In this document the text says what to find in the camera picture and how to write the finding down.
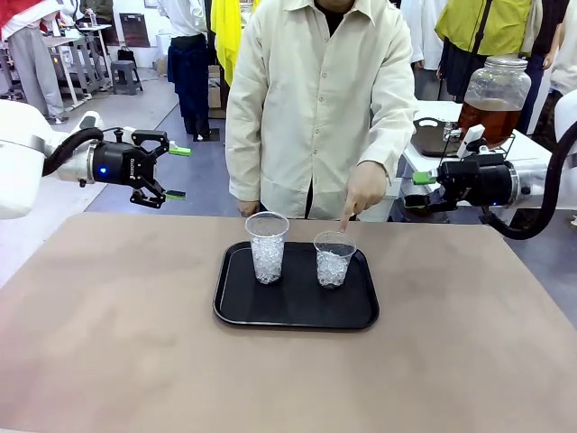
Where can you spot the person in grey trousers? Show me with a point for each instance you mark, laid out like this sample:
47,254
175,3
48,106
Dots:
31,67

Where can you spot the grey metal workbench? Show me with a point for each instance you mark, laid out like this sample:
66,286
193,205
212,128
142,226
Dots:
76,41

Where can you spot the dark brown board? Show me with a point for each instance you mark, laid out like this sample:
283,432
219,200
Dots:
134,29

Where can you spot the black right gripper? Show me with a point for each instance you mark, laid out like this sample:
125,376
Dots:
487,180

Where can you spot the black bag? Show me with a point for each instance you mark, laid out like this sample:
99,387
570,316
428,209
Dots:
126,55

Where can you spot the person's left forearm cream sleeve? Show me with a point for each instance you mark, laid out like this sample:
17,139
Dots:
392,131

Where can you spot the short clear plastic iced cup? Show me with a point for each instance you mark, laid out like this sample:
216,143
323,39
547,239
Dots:
333,270

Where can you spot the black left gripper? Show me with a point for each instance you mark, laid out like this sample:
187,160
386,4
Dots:
115,164

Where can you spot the person in beige top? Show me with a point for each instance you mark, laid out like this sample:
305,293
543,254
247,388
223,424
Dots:
568,58

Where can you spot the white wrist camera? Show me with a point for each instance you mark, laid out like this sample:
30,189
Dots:
471,140
128,131

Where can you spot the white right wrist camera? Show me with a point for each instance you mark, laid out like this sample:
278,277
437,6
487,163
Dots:
471,140

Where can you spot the person's right hand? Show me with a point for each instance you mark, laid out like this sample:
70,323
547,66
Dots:
250,209

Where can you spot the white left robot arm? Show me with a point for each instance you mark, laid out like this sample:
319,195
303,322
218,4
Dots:
18,158

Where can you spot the person in cream shirt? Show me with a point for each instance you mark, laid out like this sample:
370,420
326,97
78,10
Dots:
315,113

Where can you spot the glass tea dispenser jar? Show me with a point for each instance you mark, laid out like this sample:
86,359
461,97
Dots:
496,122

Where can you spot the mannequin white shirt navy skirt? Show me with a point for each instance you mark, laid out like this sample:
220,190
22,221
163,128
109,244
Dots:
189,76

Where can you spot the dark brown serving tray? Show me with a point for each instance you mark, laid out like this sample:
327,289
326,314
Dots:
428,140

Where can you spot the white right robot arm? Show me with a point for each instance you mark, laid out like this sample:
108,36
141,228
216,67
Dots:
532,180

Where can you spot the yellow cloth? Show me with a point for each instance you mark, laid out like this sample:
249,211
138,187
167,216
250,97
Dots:
225,40

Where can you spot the person's right forearm cream sleeve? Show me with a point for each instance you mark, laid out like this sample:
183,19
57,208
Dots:
241,158

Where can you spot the person's left hand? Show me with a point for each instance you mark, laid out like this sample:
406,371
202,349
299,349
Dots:
367,189

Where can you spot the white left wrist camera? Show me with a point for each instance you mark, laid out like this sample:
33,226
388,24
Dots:
128,131

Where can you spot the black rectangular serving tray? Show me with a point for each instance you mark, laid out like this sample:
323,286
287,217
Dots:
297,306

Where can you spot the grey plastic stool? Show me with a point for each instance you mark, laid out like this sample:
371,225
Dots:
126,67

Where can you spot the person in white coat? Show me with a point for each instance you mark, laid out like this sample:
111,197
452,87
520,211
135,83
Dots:
424,40

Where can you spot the person dark top blue jeans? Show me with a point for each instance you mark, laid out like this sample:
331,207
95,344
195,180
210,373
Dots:
547,31

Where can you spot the person in yellow-green jacket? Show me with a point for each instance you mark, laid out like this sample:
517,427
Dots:
487,27

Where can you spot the tall clear plastic iced cup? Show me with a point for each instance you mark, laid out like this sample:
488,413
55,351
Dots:
268,266

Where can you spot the clear water bottle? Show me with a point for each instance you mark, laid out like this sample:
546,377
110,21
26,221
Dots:
92,19

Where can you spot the cardboard box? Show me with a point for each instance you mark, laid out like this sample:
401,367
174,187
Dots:
215,90

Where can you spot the white side table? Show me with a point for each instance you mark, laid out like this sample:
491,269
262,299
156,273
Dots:
532,149

